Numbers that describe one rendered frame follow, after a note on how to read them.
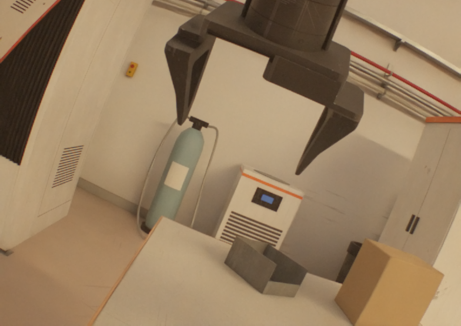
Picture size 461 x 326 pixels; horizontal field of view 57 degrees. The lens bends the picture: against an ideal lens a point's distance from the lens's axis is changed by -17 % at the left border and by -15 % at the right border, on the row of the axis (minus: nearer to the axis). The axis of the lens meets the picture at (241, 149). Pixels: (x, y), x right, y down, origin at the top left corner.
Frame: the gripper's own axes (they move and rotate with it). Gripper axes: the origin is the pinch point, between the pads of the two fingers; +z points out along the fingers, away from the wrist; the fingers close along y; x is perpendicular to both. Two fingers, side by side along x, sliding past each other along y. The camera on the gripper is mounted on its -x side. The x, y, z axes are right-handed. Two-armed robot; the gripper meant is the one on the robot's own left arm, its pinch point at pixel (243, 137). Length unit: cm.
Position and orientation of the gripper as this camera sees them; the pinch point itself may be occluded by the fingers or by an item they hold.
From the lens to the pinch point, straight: 38.4
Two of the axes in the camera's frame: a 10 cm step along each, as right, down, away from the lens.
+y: -9.2, -3.9, 0.5
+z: -3.1, 7.9, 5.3
